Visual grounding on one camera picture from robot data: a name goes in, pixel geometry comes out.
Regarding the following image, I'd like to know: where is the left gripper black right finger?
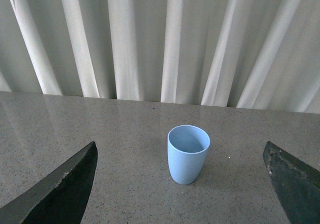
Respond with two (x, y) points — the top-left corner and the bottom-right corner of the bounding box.
(263, 142), (320, 224)

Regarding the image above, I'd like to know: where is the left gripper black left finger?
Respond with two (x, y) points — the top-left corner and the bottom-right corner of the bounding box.
(0, 142), (98, 224)

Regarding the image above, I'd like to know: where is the light blue plastic cup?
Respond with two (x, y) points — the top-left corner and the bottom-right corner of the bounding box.
(167, 125), (211, 185)

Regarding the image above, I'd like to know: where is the white pleated curtain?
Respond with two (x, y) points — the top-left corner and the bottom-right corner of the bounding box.
(0, 0), (320, 113)

